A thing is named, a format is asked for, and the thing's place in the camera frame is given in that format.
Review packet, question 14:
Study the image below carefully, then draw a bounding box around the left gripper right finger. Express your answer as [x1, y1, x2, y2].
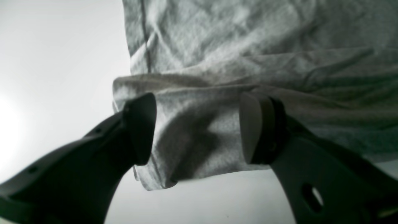
[239, 92, 397, 224]

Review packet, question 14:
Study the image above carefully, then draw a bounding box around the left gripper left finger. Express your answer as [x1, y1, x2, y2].
[0, 93, 157, 224]

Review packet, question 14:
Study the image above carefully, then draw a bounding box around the light grey T-shirt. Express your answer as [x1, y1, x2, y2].
[113, 0, 398, 190]

